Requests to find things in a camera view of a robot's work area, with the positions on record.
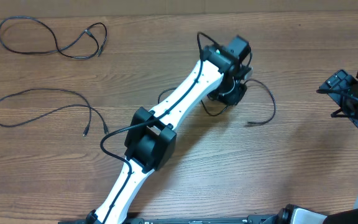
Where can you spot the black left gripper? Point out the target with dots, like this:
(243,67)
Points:
(234,98)

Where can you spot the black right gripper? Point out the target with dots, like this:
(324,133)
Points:
(339,81)

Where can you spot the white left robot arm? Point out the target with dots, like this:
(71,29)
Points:
(219,75)

